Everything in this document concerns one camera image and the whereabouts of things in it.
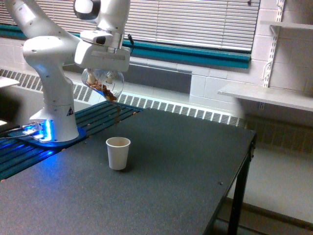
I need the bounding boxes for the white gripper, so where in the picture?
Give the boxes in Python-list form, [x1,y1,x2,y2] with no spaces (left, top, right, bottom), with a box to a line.
[74,30,130,84]

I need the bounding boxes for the clear plastic cup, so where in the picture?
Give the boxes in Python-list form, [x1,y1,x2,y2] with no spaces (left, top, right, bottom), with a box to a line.
[82,69,124,99]

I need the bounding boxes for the brown nuts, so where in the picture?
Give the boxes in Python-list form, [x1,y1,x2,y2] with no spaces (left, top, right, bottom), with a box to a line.
[87,81,121,125]

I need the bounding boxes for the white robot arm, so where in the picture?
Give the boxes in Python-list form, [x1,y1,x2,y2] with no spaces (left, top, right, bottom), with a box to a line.
[4,0,130,143]

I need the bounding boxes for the white paper cup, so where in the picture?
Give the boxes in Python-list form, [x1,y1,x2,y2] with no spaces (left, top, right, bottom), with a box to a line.
[106,137,131,170]

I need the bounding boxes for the teal window sill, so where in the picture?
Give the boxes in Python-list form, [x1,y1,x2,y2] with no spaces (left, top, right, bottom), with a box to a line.
[12,19,250,68]

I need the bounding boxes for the white baseboard radiator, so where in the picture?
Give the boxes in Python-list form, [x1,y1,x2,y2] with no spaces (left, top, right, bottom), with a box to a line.
[0,69,246,127]

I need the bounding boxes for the white object left edge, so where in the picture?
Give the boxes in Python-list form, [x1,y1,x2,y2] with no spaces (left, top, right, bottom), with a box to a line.
[0,76,19,88]

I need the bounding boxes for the white window blinds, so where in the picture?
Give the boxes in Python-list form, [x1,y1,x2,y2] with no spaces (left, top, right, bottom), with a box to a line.
[0,0,260,52]

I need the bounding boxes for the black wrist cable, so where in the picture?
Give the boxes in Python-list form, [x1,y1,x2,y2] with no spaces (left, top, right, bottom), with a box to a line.
[127,33,135,53]

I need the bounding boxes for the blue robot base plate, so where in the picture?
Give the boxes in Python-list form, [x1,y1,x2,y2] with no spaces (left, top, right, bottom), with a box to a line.
[17,127,87,149]

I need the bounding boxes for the black cable at base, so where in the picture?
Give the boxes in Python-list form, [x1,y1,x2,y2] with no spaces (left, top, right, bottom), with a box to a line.
[0,125,27,141]

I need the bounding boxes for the black table frame leg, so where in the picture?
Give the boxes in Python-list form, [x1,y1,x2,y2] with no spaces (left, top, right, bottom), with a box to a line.
[198,128,256,235]

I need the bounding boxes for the white shelf rail bracket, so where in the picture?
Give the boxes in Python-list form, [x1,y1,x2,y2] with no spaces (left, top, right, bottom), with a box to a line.
[262,0,285,88]

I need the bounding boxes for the upper white wall shelf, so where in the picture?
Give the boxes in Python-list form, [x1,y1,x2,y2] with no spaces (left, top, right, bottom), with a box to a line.
[260,21,313,30]

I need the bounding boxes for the white wall shelf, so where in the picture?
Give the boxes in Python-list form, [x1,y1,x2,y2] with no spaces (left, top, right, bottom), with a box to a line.
[218,83,313,112]
[260,21,313,30]

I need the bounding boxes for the lower white wall shelf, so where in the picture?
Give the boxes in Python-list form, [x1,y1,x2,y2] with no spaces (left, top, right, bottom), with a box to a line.
[218,83,313,112]

